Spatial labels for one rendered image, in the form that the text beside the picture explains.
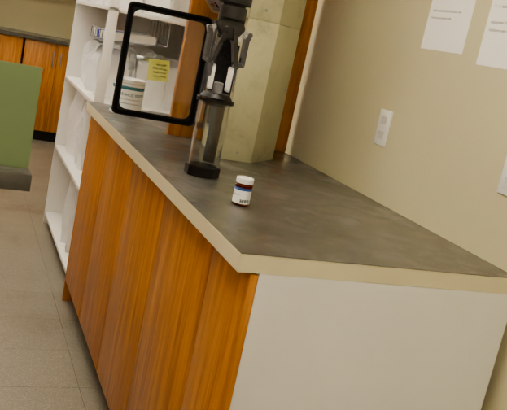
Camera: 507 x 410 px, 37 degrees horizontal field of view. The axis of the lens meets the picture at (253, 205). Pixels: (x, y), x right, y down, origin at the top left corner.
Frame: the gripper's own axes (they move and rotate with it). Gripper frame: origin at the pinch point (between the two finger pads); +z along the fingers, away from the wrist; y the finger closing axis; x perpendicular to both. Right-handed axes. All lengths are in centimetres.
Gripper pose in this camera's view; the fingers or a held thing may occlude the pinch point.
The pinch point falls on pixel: (220, 78)
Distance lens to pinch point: 214.2
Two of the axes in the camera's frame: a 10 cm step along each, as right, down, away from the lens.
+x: 3.4, 2.7, -9.0
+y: -9.2, -1.1, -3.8
